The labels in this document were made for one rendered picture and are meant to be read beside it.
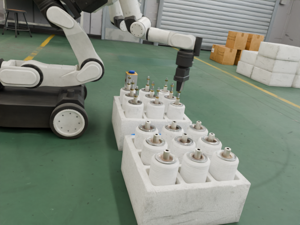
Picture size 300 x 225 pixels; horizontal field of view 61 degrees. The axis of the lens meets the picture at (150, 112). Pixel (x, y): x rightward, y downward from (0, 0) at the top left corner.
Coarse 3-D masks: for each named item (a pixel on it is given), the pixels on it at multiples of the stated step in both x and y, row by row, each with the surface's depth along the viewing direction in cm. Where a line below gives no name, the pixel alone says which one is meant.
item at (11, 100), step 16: (0, 64) 143; (0, 96) 141; (16, 96) 144; (32, 96) 147; (48, 96) 151; (64, 96) 142; (80, 96) 150; (0, 112) 134; (16, 112) 135; (32, 112) 137; (48, 112) 139
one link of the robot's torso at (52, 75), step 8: (24, 64) 143; (32, 64) 144; (40, 64) 149; (48, 64) 154; (88, 64) 148; (96, 64) 149; (40, 72) 145; (48, 72) 148; (56, 72) 149; (64, 72) 150; (72, 72) 148; (80, 72) 148; (88, 72) 148; (96, 72) 150; (40, 80) 147; (48, 80) 149; (56, 80) 151; (64, 80) 151; (72, 80) 150; (80, 80) 149; (88, 80) 151; (32, 88) 148
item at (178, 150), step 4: (172, 140) 101; (172, 144) 99; (176, 144) 98; (172, 148) 99; (176, 148) 98; (180, 148) 97; (184, 148) 96; (188, 148) 97; (192, 148) 98; (172, 152) 100; (176, 152) 98; (180, 152) 97; (184, 152) 97; (176, 156) 98; (180, 156) 98; (180, 160) 98
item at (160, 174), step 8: (152, 160) 85; (152, 168) 85; (160, 168) 83; (168, 168) 82; (176, 168) 84; (152, 176) 86; (160, 176) 84; (168, 176) 84; (176, 176) 88; (152, 184) 86; (160, 184) 85; (168, 184) 85
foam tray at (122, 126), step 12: (120, 108) 144; (120, 120) 133; (132, 120) 131; (144, 120) 133; (156, 120) 135; (168, 120) 138; (180, 120) 140; (120, 132) 132; (132, 132) 134; (120, 144) 135
